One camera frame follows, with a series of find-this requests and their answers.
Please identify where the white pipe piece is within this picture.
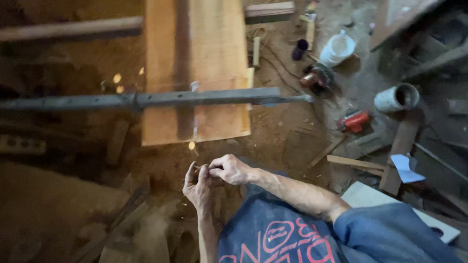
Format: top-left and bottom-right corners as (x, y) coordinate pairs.
(374, 83), (420, 113)

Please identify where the blue paper scrap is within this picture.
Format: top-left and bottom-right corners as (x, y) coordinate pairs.
(390, 154), (426, 184)

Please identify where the brown wooden board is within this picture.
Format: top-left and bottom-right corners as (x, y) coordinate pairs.
(379, 110), (423, 196)

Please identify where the person's right hand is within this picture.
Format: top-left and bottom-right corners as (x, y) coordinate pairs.
(208, 154), (254, 186)

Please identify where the person's left hand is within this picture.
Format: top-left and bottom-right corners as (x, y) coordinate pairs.
(182, 161), (219, 212)

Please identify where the short wooden block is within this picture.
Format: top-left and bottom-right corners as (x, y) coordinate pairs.
(244, 1), (296, 25)

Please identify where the person's blue printed shirt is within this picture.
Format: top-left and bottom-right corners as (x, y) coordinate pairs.
(218, 183), (465, 263)

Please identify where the glue bottle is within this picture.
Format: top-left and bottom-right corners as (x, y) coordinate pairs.
(299, 0), (319, 51)

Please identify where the long metal bar clamp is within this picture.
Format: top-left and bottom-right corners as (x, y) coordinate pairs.
(0, 87), (314, 112)

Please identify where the red power tool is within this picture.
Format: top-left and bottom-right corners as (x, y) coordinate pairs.
(300, 63), (335, 96)

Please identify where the white board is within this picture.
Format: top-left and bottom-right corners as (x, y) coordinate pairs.
(341, 181), (461, 244)

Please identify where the dark purple cylinder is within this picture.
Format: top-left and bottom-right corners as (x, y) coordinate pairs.
(291, 39), (309, 61)

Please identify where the long wooden beam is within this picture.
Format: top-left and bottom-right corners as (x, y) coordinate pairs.
(0, 16), (144, 42)

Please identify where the thin wooden strip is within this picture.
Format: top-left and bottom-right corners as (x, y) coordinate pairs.
(326, 154), (386, 171)

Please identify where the white plastic jug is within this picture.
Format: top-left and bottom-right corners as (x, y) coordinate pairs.
(319, 30), (356, 68)

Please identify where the wide wooden plank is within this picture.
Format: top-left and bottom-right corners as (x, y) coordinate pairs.
(141, 0), (252, 147)

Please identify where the red electric planer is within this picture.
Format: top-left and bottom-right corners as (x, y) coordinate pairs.
(336, 109), (373, 134)

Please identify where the small wooden stick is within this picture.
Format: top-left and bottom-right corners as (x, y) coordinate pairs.
(253, 36), (261, 67)

